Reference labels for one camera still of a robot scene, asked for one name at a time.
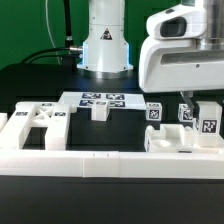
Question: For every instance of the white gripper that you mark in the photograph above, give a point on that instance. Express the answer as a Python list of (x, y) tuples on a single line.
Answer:
[(184, 51)]

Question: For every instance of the white chair seat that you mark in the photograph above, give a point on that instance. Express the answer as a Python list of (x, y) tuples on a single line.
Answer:
[(175, 138)]

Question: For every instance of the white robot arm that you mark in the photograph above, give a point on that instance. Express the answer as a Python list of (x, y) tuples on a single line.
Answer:
[(105, 51)]

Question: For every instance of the white part left edge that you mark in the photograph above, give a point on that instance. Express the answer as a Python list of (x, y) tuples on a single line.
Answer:
[(3, 120)]

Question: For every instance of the white U-shaped obstacle fence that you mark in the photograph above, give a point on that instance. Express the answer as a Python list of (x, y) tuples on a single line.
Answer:
[(111, 164)]

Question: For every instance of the white marker base plate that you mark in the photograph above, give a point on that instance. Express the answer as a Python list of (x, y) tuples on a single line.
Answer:
[(116, 100)]

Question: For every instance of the white chair back frame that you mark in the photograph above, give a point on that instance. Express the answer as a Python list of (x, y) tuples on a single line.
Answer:
[(53, 116)]

